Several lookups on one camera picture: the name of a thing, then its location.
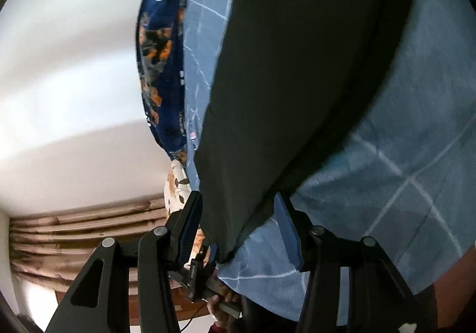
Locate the dark blue floral blanket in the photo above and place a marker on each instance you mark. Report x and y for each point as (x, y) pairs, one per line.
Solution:
(160, 57)

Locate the black pants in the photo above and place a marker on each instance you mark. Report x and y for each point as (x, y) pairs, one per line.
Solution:
(297, 87)

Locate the person's left hand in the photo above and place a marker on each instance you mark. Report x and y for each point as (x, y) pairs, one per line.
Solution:
(225, 299)

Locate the blue checked bedsheet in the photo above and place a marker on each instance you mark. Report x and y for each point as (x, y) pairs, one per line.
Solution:
(401, 154)

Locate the white orange-flowered pillow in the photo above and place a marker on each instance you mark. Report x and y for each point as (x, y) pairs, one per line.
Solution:
(177, 186)

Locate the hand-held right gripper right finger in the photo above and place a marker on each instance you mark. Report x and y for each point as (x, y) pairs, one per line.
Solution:
(287, 236)

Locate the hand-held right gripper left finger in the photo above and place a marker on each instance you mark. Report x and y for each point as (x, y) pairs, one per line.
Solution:
(187, 232)

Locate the beige curtain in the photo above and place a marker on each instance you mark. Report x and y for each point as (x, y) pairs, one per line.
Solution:
(74, 236)

